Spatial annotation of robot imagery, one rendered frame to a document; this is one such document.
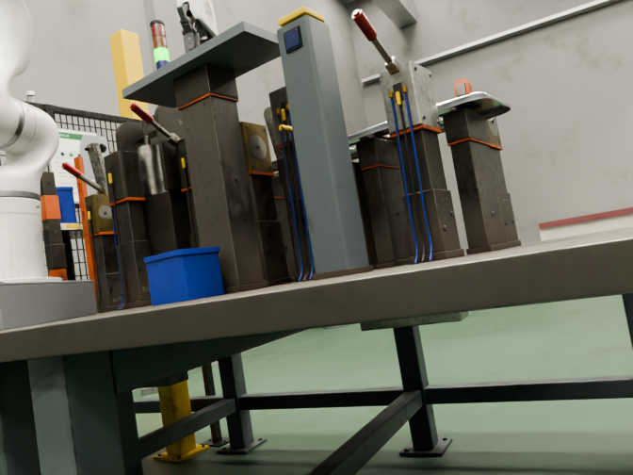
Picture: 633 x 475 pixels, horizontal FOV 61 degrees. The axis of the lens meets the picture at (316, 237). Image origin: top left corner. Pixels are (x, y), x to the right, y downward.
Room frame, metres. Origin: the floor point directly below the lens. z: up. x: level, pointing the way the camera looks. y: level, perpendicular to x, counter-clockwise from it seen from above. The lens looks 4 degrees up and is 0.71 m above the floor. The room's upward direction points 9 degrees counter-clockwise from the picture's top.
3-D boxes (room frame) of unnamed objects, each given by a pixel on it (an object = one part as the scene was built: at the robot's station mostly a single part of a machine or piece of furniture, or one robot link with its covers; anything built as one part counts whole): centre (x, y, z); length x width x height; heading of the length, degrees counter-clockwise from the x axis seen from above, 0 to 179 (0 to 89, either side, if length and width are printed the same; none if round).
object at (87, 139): (1.92, 0.75, 1.17); 0.12 x 0.01 x 0.34; 144
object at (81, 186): (1.68, 0.71, 0.95); 0.03 x 0.01 x 0.50; 54
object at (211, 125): (1.07, 0.17, 0.92); 0.10 x 0.08 x 0.45; 54
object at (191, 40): (1.02, 0.18, 1.21); 0.03 x 0.03 x 0.07; 79
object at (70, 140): (2.16, 0.93, 1.30); 0.23 x 0.02 x 0.31; 144
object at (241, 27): (1.07, 0.17, 1.16); 0.37 x 0.14 x 0.02; 54
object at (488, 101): (1.47, 0.14, 1.00); 1.38 x 0.22 x 0.02; 54
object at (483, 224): (1.10, -0.35, 0.84); 0.12 x 0.05 x 0.29; 144
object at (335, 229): (0.92, -0.04, 0.92); 0.08 x 0.08 x 0.44; 54
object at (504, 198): (1.29, -0.43, 0.88); 0.14 x 0.09 x 0.36; 144
